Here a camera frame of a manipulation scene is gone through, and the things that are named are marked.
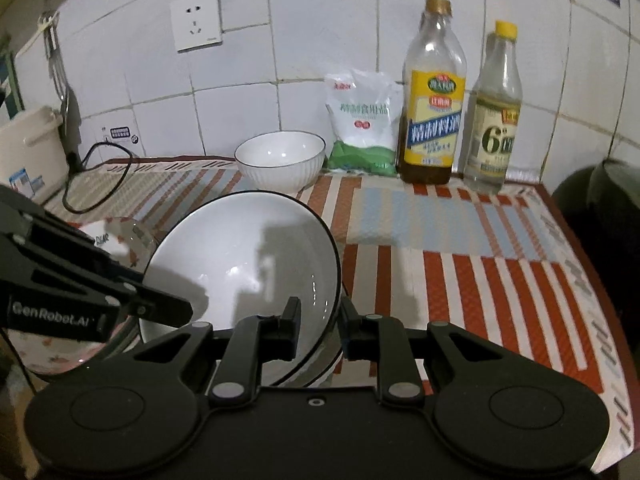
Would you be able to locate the hanging kitchen utensil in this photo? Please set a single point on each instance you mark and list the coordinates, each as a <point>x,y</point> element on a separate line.
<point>60,75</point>

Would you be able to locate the striped table mat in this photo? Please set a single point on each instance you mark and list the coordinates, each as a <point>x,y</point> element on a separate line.
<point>450,240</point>

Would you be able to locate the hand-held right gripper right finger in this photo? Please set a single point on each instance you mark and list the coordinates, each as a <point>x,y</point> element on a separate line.
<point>346,327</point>

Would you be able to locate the white ribbed bowl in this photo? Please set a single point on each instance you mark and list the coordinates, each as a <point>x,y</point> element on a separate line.
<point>280,165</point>

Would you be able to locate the plain white plate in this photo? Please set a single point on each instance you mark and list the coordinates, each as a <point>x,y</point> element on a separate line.
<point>240,260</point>

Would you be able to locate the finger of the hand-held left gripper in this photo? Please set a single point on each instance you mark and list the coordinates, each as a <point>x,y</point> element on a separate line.
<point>85,255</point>
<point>160,305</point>

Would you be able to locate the white wall socket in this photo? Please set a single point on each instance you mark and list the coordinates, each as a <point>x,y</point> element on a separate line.
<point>196,21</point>

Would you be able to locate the white salt bag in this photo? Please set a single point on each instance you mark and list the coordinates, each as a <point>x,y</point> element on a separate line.
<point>362,120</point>

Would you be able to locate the clear yellow cap vinegar bottle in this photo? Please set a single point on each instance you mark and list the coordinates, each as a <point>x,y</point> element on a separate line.
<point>492,135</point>

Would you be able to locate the pink bear print plate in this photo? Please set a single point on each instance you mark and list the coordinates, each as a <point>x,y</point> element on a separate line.
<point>127,247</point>

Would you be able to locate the black wok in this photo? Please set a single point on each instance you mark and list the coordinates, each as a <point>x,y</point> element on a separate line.
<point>600,220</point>

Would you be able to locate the white rice cooker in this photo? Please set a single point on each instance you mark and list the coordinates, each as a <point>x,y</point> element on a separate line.
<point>30,155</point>

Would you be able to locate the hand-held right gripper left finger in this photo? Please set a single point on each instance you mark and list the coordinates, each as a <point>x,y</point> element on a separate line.
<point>292,320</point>

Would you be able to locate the dark wall sticker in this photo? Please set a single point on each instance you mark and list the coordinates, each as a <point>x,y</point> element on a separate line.
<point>119,134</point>

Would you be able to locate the yellow label cooking wine bottle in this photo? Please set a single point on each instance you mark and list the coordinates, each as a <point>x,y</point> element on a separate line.
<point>432,125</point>

